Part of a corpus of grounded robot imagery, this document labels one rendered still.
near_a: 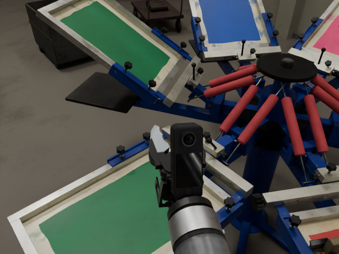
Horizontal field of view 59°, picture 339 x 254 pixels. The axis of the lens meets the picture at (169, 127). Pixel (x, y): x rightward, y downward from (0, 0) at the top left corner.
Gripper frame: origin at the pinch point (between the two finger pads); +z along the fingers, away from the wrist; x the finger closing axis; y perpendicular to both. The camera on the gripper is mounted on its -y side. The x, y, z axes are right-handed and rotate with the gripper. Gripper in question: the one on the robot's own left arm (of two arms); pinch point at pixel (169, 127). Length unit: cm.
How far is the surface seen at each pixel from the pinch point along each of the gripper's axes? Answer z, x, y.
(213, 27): 170, 71, 35
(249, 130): 62, 60, 50
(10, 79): 357, -134, 187
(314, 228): 14, 72, 63
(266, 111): 67, 68, 41
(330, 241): 2, 67, 53
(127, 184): 51, -1, 73
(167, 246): 17, 12, 71
